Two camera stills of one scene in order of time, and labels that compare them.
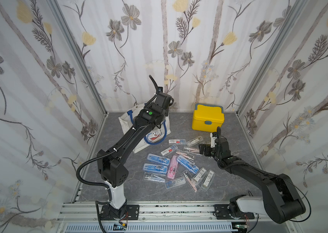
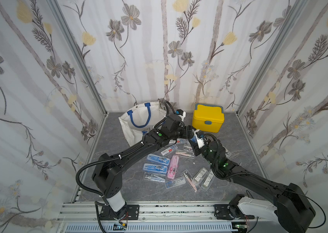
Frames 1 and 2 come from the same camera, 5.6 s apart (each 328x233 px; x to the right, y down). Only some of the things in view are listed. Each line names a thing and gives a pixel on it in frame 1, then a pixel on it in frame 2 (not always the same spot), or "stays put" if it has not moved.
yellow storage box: (207, 118) stays put
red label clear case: (172, 148) stays put
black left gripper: (166, 111) → (187, 135)
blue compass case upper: (158, 159) stays put
